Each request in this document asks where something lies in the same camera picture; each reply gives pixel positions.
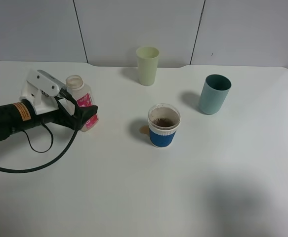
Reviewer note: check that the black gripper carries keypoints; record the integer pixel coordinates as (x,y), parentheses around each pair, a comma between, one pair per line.
(21,116)

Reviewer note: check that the clear bottle with pink label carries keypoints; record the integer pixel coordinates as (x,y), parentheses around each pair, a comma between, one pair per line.
(81,92)

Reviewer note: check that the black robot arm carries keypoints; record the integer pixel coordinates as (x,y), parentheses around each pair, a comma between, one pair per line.
(21,116)

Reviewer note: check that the brown drink spill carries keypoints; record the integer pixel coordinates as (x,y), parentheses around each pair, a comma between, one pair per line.
(144,130)

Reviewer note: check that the clear cup with blue sleeve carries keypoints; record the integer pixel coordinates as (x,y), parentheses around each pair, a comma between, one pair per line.
(163,122)

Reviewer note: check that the pale yellow plastic cup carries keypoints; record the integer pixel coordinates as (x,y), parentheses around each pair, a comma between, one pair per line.
(147,63)

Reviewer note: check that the teal plastic cup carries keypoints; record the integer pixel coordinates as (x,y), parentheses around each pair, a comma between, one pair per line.
(214,92)

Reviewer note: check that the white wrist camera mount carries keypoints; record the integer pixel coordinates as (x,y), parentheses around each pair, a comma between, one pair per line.
(40,89)

